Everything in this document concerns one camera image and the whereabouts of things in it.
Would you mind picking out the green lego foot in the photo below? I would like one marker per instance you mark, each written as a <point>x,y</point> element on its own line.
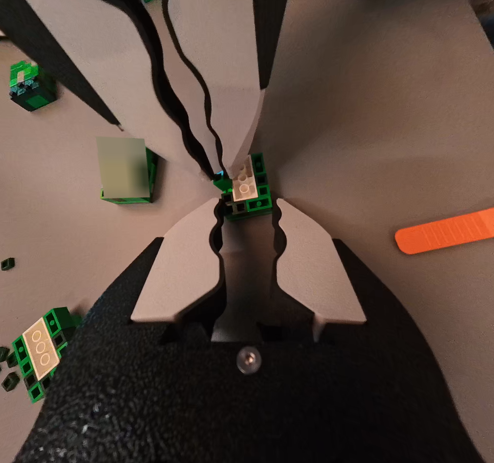
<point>152,173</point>
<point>38,351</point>
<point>258,200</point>

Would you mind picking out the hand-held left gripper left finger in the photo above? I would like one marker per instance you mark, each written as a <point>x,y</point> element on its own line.
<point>181,274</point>

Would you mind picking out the small bright green lego brick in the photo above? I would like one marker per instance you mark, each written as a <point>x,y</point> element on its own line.
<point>222,183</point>

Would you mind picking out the green pixelated lego block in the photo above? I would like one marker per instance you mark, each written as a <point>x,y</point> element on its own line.
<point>34,92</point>

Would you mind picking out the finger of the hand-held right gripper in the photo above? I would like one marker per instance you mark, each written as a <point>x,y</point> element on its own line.
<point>224,46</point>
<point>96,46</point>

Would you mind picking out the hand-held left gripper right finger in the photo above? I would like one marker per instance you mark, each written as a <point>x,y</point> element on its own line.
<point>316,274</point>

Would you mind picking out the orange brick separator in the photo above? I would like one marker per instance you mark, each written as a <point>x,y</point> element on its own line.
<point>444,231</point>

